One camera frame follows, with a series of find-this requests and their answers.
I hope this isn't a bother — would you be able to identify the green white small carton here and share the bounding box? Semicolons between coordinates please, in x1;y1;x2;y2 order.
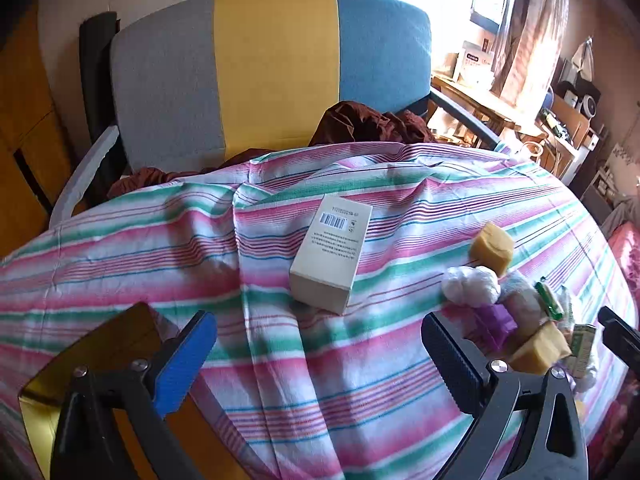
570;324;597;378

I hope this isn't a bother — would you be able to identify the yellow sponge block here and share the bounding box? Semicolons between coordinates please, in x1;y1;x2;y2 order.
509;321;570;375
469;222;514;278

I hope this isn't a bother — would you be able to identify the green edged snack packet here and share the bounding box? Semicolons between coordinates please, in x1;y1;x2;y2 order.
534;276;564;322

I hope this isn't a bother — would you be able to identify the purple snack packet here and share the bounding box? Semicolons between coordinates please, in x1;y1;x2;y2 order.
473;304;518;354

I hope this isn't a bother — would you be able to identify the beige sock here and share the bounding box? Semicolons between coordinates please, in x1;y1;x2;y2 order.
499;271;546;334

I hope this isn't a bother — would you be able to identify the white plastic bag ball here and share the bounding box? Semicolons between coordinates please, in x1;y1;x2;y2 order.
442;266;501;308

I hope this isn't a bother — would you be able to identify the white barcode carton box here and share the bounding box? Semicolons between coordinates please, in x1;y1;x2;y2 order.
290;195;372;315

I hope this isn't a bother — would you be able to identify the striped pink green tablecloth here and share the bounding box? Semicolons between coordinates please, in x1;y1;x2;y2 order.
1;142;638;479

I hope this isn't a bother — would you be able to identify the wooden desk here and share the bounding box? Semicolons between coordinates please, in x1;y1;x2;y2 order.
428;74;542;150

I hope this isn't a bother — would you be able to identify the pink curtain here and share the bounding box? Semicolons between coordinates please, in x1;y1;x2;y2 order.
491;0;570;116

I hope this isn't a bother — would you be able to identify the grey yellow blue chair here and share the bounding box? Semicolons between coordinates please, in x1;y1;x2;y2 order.
50;0;499;224

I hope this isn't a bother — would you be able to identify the dark red cloth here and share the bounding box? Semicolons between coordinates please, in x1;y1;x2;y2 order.
107;101;437;200

